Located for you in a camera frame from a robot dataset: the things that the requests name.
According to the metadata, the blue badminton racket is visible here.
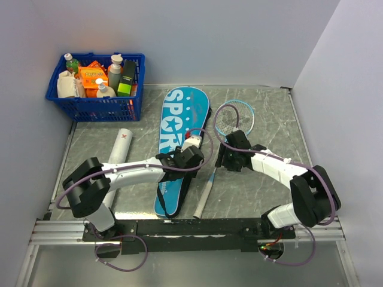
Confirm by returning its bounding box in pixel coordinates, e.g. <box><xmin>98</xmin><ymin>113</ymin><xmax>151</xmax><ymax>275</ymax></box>
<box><xmin>193</xmin><ymin>99</ymin><xmax>255</xmax><ymax>219</ymax></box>

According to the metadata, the blue racket cover bag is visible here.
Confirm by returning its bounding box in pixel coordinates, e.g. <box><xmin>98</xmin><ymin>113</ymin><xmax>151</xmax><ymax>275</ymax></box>
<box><xmin>154</xmin><ymin>87</ymin><xmax>211</xmax><ymax>219</ymax></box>

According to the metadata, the white shuttlecock tube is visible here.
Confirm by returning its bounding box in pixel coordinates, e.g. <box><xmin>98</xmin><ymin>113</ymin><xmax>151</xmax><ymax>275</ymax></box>
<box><xmin>103</xmin><ymin>129</ymin><xmax>133</xmax><ymax>208</ymax></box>

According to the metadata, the blue plastic basket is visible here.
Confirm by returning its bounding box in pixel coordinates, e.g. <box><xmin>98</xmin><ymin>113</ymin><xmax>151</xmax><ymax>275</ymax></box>
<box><xmin>45</xmin><ymin>53</ymin><xmax>145</xmax><ymax>122</ymax></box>

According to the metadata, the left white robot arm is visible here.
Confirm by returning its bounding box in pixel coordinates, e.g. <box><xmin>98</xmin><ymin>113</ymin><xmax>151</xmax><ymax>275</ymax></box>
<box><xmin>62</xmin><ymin>145</ymin><xmax>204</xmax><ymax>240</ymax></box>

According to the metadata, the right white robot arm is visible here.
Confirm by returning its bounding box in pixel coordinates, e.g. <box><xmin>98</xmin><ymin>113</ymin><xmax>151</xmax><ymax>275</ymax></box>
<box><xmin>219</xmin><ymin>130</ymin><xmax>341</xmax><ymax>238</ymax></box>

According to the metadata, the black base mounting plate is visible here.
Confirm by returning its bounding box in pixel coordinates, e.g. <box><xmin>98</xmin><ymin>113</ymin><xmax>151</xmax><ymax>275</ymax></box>
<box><xmin>83</xmin><ymin>218</ymin><xmax>296</xmax><ymax>255</ymax></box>

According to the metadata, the black green box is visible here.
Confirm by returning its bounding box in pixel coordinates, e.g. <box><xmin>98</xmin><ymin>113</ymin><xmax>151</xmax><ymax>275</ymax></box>
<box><xmin>117</xmin><ymin>59</ymin><xmax>136</xmax><ymax>97</ymax></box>

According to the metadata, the beige pump bottle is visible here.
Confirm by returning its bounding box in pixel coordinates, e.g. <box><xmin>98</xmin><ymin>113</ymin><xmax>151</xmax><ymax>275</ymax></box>
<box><xmin>95</xmin><ymin>78</ymin><xmax>116</xmax><ymax>98</ymax></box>

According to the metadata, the grey pump bottle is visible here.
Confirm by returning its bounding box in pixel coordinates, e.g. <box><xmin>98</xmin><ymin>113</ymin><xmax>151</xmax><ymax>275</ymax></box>
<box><xmin>108</xmin><ymin>54</ymin><xmax>123</xmax><ymax>94</ymax></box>

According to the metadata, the orange snack packet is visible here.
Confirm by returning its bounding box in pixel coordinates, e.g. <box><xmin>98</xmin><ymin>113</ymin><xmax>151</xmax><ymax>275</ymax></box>
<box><xmin>78</xmin><ymin>60</ymin><xmax>108</xmax><ymax>89</ymax></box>

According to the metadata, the beige cloth bag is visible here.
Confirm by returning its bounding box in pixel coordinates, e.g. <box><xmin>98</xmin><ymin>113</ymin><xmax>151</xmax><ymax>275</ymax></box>
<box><xmin>57</xmin><ymin>71</ymin><xmax>86</xmax><ymax>99</ymax></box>

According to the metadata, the green drink bottle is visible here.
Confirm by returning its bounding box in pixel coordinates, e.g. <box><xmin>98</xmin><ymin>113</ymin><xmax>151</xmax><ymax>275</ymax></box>
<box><xmin>64</xmin><ymin>53</ymin><xmax>81</xmax><ymax>74</ymax></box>

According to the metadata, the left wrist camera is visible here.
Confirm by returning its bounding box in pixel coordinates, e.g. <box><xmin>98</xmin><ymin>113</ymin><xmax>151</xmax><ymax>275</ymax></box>
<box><xmin>181</xmin><ymin>132</ymin><xmax>202</xmax><ymax>152</ymax></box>

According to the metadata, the aluminium rail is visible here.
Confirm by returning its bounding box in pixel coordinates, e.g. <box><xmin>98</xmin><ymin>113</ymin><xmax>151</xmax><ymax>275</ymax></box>
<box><xmin>29</xmin><ymin>219</ymin><xmax>346</xmax><ymax>246</ymax></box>

